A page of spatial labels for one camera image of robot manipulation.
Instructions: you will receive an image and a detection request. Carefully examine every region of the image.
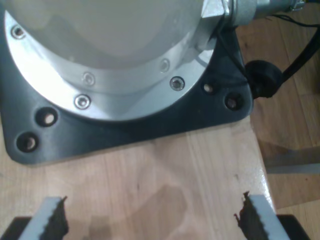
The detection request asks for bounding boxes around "thick black base cable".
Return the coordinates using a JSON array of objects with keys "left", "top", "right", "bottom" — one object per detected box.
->
[{"left": 243, "top": 14, "right": 320, "bottom": 100}]

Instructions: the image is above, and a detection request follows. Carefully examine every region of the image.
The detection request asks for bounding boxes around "silver metal cable connector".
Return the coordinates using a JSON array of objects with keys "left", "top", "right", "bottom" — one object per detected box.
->
[{"left": 201, "top": 0, "right": 306, "bottom": 26}]

